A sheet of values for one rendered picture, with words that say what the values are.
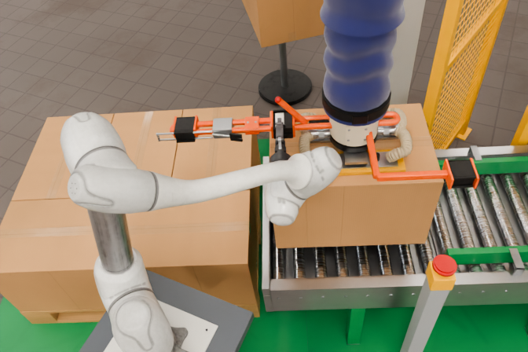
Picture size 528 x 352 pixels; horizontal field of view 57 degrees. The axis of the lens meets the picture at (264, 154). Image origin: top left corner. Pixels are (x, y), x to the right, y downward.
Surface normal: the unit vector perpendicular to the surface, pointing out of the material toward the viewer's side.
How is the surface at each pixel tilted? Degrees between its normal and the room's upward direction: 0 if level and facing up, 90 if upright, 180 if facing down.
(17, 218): 0
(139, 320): 3
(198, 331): 1
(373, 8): 100
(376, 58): 73
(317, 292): 90
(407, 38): 90
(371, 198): 90
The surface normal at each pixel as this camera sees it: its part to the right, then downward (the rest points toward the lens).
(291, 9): 0.24, 0.71
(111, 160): 0.44, -0.69
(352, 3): -0.40, 0.80
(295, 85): -0.08, -0.66
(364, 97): 0.02, 0.64
